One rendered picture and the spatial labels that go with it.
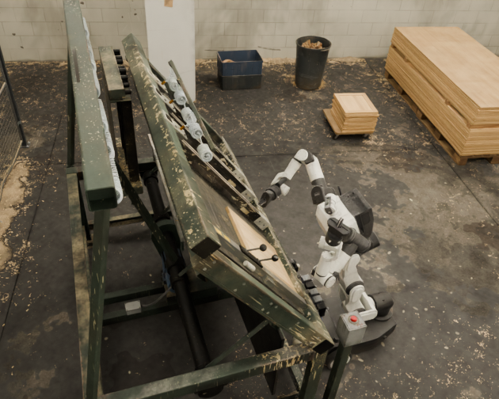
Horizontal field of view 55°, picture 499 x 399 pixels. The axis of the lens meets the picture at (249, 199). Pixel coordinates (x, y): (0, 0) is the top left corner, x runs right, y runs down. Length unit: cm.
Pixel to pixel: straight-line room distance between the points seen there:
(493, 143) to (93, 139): 518
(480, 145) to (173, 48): 391
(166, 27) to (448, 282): 430
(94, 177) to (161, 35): 477
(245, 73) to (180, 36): 118
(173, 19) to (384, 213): 340
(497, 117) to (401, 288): 253
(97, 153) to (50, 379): 234
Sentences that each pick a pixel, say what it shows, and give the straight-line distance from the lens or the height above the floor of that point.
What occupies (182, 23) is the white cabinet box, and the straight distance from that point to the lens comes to 637.
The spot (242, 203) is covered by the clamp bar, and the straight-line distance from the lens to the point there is 321.
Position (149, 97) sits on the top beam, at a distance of 294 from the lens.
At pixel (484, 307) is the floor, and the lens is 471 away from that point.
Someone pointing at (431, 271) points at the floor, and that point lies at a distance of 479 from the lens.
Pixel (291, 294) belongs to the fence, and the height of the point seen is 104.
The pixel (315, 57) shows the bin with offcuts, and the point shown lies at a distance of 712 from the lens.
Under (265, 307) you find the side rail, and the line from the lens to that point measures 243.
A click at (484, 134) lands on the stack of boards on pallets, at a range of 623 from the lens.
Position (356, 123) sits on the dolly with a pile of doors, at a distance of 616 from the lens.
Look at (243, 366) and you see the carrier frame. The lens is 287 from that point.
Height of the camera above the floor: 323
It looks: 39 degrees down
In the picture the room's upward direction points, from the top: 4 degrees clockwise
